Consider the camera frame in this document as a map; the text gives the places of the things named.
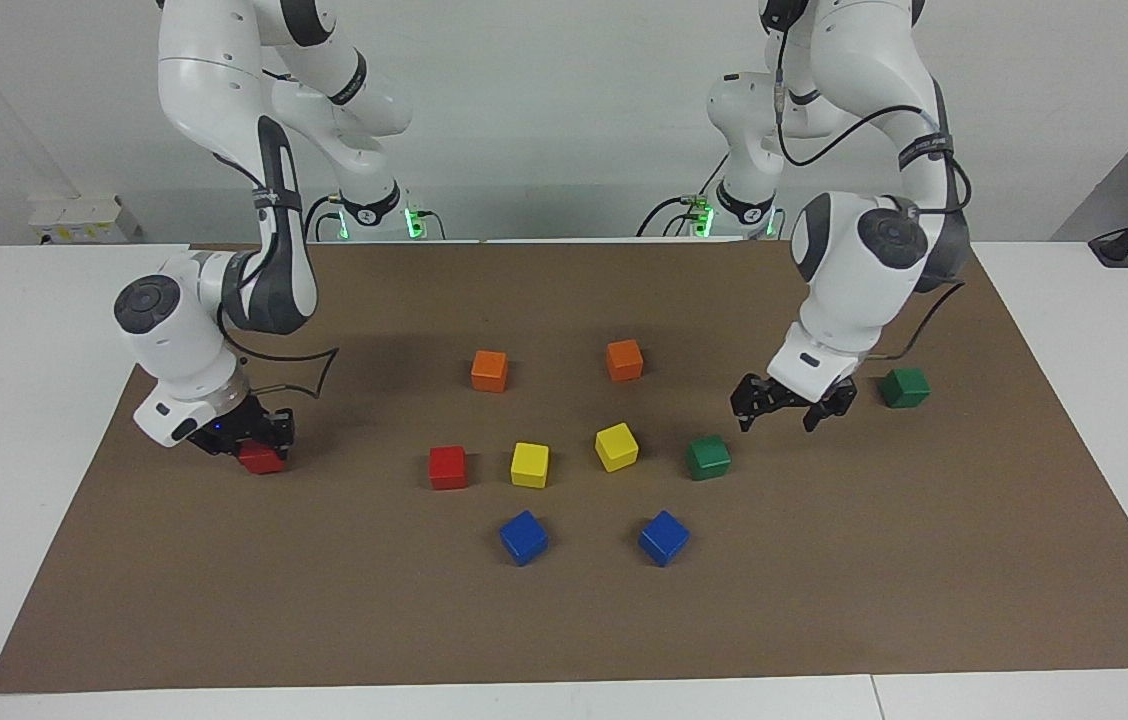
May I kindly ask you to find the red wooden block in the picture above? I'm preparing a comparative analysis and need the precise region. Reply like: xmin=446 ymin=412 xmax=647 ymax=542
xmin=427 ymin=445 xmax=469 ymax=491
xmin=239 ymin=440 xmax=288 ymax=476

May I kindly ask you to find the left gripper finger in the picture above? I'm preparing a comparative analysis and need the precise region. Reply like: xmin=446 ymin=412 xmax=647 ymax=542
xmin=731 ymin=375 xmax=775 ymax=433
xmin=803 ymin=378 xmax=859 ymax=433

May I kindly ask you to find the black base cable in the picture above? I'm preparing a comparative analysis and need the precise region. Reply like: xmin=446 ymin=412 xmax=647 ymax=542
xmin=636 ymin=150 xmax=730 ymax=238
xmin=301 ymin=193 xmax=345 ymax=242

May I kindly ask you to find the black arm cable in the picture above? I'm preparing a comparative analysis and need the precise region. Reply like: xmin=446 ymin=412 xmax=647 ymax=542
xmin=219 ymin=150 xmax=341 ymax=399
xmin=772 ymin=30 xmax=973 ymax=361

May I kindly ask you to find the black right base cable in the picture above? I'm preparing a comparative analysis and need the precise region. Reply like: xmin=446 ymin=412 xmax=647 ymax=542
xmin=301 ymin=193 xmax=345 ymax=242

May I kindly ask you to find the black left base cable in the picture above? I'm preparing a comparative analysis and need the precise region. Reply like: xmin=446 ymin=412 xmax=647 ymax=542
xmin=636 ymin=150 xmax=730 ymax=238

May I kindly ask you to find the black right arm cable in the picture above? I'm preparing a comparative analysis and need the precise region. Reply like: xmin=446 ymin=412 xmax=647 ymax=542
xmin=219 ymin=150 xmax=341 ymax=399

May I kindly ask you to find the white power box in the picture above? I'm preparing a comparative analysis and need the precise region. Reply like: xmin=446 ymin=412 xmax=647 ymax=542
xmin=27 ymin=195 xmax=142 ymax=246

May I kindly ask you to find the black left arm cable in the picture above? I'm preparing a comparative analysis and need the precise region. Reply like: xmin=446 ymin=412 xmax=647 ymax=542
xmin=772 ymin=30 xmax=973 ymax=361

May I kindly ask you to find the orange wooden block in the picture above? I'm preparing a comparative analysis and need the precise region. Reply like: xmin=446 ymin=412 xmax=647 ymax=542
xmin=605 ymin=338 xmax=645 ymax=383
xmin=470 ymin=349 xmax=509 ymax=394

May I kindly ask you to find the green wooden block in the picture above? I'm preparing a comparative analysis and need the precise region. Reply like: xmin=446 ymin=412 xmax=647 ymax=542
xmin=879 ymin=367 xmax=932 ymax=410
xmin=685 ymin=434 xmax=733 ymax=482

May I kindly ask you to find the brown paper mat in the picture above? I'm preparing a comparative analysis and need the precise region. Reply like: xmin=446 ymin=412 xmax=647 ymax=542
xmin=0 ymin=238 xmax=1128 ymax=695

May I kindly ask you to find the yellow wooden block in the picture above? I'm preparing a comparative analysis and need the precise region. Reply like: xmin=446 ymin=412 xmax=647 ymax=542
xmin=594 ymin=422 xmax=641 ymax=474
xmin=510 ymin=442 xmax=551 ymax=490

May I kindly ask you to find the blue wooden block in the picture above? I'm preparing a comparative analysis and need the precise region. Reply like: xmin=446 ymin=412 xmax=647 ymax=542
xmin=498 ymin=510 xmax=550 ymax=568
xmin=637 ymin=510 xmax=691 ymax=568

